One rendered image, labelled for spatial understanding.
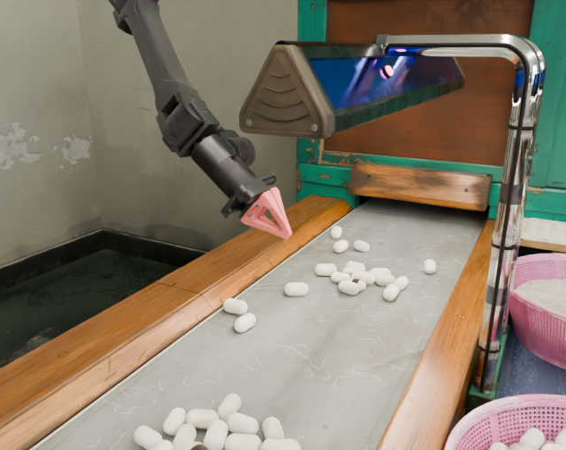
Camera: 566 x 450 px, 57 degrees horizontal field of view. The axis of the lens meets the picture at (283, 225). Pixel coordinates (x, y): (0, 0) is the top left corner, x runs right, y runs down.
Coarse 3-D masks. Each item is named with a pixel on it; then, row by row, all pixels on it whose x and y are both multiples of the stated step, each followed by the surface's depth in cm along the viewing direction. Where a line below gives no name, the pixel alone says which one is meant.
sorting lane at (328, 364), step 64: (320, 256) 97; (384, 256) 97; (448, 256) 97; (256, 320) 74; (320, 320) 74; (384, 320) 74; (128, 384) 60; (192, 384) 60; (256, 384) 60; (320, 384) 60; (384, 384) 60; (64, 448) 50; (128, 448) 50; (320, 448) 50
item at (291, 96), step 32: (288, 64) 39; (320, 64) 43; (352, 64) 48; (384, 64) 56; (416, 64) 68; (448, 64) 85; (256, 96) 41; (288, 96) 40; (320, 96) 40; (352, 96) 45; (384, 96) 52; (416, 96) 62; (256, 128) 42; (288, 128) 41; (320, 128) 39; (352, 128) 44
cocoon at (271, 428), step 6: (270, 420) 51; (276, 420) 52; (264, 426) 51; (270, 426) 51; (276, 426) 51; (264, 432) 51; (270, 432) 50; (276, 432) 50; (282, 432) 50; (282, 438) 50
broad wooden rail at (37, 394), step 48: (240, 240) 98; (288, 240) 99; (144, 288) 78; (192, 288) 78; (240, 288) 83; (96, 336) 65; (144, 336) 66; (0, 384) 56; (48, 384) 56; (96, 384) 58; (0, 432) 49; (48, 432) 52
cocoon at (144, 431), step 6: (144, 426) 51; (138, 432) 50; (144, 432) 50; (150, 432) 50; (156, 432) 50; (138, 438) 50; (144, 438) 49; (150, 438) 49; (156, 438) 49; (138, 444) 50; (144, 444) 49; (150, 444) 49
